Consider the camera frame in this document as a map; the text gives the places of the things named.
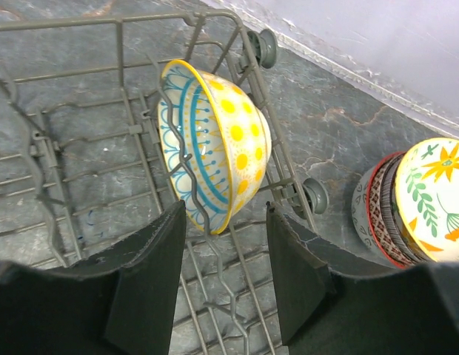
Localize yellow teal bowl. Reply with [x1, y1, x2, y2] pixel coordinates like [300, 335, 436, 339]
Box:
[158, 59, 272, 234]

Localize grey purple bowl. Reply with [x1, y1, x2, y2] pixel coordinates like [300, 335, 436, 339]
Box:
[381, 153, 431, 263]

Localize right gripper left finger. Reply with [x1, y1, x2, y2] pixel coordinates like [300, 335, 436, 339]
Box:
[55, 201, 187, 354]

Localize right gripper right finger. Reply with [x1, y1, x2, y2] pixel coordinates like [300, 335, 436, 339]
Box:
[266, 203, 394, 346]

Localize red patterned green bowl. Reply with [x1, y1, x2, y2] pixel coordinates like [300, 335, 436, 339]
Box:
[351, 167, 392, 266]

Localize yellow green floral bowl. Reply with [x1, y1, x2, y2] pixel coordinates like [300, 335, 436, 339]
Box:
[395, 138, 459, 262]

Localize wire dish rack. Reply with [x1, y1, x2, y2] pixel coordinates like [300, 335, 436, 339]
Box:
[0, 8, 326, 354]

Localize red scale patterned bowl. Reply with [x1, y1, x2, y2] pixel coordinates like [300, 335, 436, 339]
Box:
[366, 152, 416, 268]

